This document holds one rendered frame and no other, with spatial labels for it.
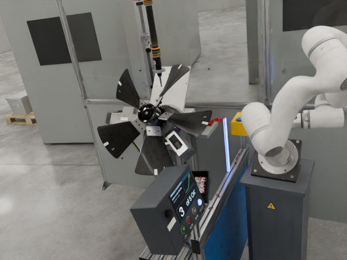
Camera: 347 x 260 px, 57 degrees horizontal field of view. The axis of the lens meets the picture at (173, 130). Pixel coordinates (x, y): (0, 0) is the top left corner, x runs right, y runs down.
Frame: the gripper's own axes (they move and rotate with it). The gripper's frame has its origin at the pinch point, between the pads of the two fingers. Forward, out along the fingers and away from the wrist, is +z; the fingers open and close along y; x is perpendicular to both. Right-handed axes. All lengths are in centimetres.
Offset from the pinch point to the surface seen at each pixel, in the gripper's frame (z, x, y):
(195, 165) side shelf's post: 68, -8, 94
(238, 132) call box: 21.8, 4.7, 39.2
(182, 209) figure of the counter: 22, -41, -44
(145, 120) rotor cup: 67, 6, 6
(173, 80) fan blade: 53, 30, 9
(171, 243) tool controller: 23, -51, -50
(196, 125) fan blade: 37.7, 2.5, 9.3
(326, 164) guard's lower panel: -27, -6, 105
